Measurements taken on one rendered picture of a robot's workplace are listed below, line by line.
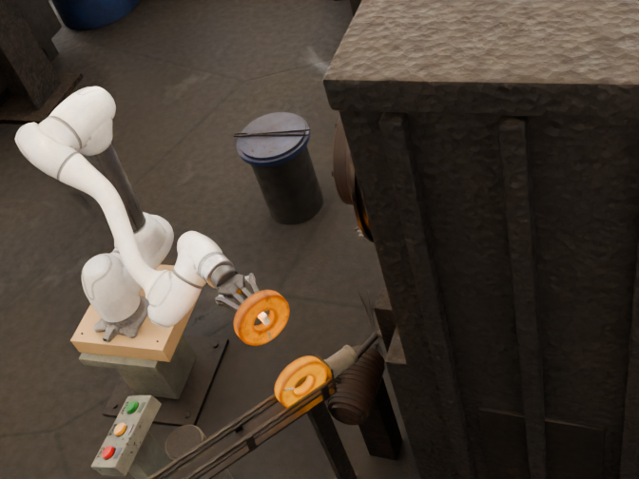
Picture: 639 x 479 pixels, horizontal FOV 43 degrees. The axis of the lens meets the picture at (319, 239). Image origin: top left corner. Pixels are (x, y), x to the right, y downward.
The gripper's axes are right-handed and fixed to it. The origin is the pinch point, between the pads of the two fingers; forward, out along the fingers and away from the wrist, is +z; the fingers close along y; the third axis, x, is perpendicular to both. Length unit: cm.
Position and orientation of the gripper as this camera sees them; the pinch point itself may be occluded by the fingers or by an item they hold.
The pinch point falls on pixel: (260, 314)
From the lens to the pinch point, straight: 213.2
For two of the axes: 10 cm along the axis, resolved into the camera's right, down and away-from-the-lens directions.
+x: -2.5, -6.9, -6.7
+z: 5.7, 4.6, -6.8
